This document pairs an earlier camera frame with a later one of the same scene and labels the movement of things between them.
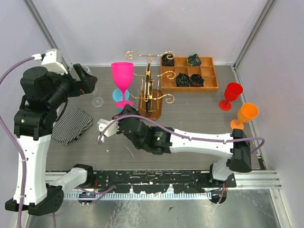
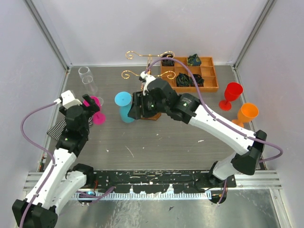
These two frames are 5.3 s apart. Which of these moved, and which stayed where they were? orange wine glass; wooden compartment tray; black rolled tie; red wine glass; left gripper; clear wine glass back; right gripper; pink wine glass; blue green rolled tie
Moved: left gripper; pink wine glass; right gripper
Stayed: black rolled tie; blue green rolled tie; wooden compartment tray; orange wine glass; clear wine glass back; red wine glass
